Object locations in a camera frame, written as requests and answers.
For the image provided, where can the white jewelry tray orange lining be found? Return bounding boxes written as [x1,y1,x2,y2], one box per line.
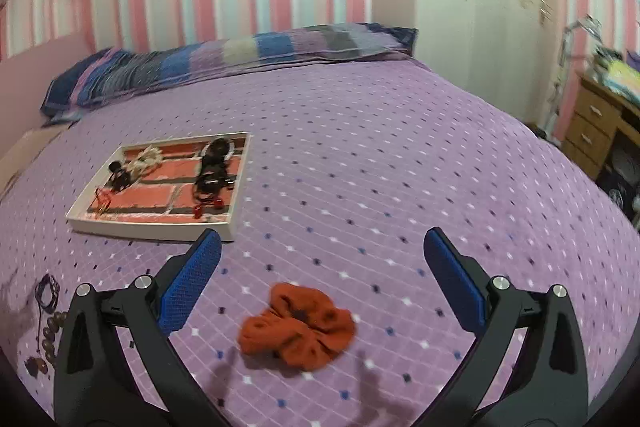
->
[66,132,250,243]

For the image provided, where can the pink headboard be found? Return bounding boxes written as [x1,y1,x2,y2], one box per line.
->
[0,34,91,156]

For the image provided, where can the striped patchwork pillow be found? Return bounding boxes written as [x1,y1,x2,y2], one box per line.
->
[40,23,419,121]

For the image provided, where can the orange scrunchie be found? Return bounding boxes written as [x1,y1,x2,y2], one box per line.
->
[238,283,356,372]

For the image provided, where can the cream pearl scrunchie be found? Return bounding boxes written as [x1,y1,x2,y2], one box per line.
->
[126,146,163,179]

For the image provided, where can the silver desk lamp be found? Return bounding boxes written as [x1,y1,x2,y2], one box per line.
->
[544,15,602,142]

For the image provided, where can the black claw hair clip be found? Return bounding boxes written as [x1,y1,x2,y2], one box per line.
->
[107,160,132,193]

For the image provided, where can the wooden drawer nightstand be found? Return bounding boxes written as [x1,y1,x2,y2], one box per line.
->
[561,72,639,181]

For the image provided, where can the black hair ties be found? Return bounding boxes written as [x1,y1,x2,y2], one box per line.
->
[191,166,237,208]

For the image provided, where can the black braided bracelet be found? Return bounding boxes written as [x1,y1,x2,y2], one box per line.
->
[34,273,61,316]

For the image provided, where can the small brown bead earrings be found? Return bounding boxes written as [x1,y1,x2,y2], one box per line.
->
[24,357,49,378]

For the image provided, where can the beige folded cloth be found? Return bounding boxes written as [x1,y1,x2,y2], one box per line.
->
[0,124,72,197]

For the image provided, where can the white wardrobe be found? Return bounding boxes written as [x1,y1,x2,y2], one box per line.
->
[372,0,566,122]

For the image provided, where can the black scrunchie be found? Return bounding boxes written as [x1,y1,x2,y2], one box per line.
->
[200,138,232,176]

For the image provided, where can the brown wooden bead bracelet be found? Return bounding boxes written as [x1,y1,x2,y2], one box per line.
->
[40,310,68,365]

